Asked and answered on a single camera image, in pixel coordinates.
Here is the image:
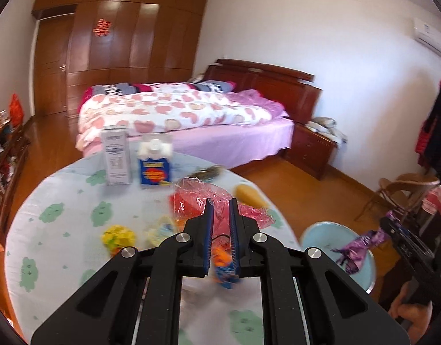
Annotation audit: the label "person's right hand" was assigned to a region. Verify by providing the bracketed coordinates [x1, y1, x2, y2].
[389, 282, 436, 344]

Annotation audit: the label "round table with patterned tablecloth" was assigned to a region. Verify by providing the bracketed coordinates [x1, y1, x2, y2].
[5, 150, 304, 345]

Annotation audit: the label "red paper decoration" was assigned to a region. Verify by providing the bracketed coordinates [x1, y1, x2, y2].
[93, 19, 112, 38]

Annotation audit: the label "pile of light clothes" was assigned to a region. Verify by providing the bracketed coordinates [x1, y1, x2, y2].
[306, 116, 349, 143]

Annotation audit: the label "orange blue snack wrapper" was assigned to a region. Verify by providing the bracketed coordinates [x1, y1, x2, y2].
[211, 244, 241, 290]

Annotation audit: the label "pink frilly quilt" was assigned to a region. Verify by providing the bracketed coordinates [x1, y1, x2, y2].
[235, 89, 290, 118]

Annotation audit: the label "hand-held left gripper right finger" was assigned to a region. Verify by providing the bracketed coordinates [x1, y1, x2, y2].
[229, 198, 411, 345]

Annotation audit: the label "wooden nightstand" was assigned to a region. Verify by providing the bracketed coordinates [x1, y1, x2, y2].
[284, 124, 338, 181]

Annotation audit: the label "white blanket with pink hearts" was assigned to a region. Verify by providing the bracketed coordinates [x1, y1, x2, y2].
[76, 89, 276, 150]

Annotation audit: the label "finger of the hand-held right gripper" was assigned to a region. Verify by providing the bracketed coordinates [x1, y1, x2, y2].
[379, 216, 411, 246]

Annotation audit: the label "red white striped towel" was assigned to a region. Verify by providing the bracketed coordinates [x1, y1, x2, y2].
[419, 185, 441, 217]

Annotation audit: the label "yellow sponge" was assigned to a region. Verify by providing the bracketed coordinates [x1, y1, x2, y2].
[235, 184, 270, 210]

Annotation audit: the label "blue carton with white top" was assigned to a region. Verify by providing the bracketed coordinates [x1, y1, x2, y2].
[137, 135, 173, 188]

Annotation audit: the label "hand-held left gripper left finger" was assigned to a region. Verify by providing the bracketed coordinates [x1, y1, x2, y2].
[31, 198, 216, 345]

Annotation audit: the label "dark patterned wrapper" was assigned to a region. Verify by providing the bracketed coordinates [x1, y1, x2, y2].
[185, 165, 227, 185]

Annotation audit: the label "white air conditioner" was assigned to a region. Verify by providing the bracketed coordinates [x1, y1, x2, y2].
[413, 17, 441, 62]

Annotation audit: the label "wicker chair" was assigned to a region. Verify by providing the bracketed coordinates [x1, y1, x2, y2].
[354, 173, 441, 224]

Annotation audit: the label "light blue enamel basin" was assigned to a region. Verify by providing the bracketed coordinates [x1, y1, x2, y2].
[300, 222, 378, 294]

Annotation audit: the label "hanging red and dark jackets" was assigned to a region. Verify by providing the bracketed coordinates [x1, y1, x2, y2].
[414, 76, 441, 177]

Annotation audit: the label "yellow crumpled wrapper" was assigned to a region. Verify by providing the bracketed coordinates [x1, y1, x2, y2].
[101, 225, 137, 251]

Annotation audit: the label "red gift bag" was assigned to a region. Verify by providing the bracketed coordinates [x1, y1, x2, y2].
[8, 93, 25, 127]

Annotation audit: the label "red plastic bag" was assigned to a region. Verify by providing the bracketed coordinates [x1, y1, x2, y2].
[169, 178, 276, 231]

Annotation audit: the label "cow print striped quilt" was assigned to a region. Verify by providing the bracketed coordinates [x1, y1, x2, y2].
[83, 81, 239, 97]

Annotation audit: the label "brown wooden wardrobe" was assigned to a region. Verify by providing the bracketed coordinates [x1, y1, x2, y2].
[32, 0, 211, 119]

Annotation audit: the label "low cluttered wooden shelf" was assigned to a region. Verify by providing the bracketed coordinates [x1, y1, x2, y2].
[0, 120, 31, 231]

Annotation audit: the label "brown wooden door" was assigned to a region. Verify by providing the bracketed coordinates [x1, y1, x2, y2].
[34, 16, 76, 117]

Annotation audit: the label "wooden bed with pink sheet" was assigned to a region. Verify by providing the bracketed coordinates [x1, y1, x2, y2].
[75, 58, 323, 163]

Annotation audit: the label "purple foil wrapper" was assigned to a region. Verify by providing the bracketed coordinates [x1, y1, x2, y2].
[335, 230, 391, 274]

